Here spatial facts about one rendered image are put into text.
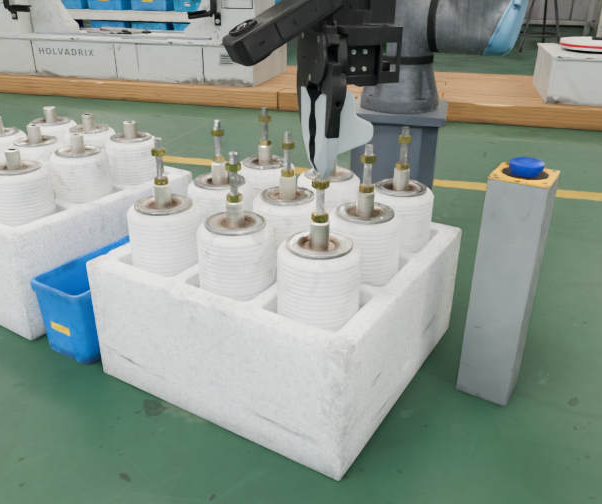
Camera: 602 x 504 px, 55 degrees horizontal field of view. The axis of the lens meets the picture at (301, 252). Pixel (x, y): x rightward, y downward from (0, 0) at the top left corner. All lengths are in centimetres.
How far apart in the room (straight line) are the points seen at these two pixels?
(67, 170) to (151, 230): 33
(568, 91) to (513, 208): 192
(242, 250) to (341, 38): 26
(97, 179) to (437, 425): 67
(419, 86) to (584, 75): 155
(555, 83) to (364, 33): 208
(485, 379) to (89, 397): 54
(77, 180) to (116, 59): 202
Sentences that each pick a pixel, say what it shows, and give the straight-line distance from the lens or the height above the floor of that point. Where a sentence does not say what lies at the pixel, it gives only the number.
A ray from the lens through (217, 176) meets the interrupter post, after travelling 86.
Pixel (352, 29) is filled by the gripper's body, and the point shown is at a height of 48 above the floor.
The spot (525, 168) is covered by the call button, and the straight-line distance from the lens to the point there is 73.
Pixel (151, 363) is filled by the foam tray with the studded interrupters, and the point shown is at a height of 6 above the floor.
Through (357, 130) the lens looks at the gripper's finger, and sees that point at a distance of 60.
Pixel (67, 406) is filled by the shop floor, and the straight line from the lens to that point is 87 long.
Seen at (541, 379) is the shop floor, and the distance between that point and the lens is 93.
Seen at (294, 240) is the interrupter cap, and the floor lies 25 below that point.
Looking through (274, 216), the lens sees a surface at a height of 24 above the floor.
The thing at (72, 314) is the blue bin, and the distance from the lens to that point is 89.
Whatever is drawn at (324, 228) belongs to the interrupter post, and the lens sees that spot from 64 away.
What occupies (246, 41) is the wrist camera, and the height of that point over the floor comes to 47.
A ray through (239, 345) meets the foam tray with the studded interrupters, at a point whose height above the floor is 14.
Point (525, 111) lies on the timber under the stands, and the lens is 255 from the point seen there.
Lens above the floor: 52
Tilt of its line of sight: 25 degrees down
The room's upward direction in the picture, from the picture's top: 1 degrees clockwise
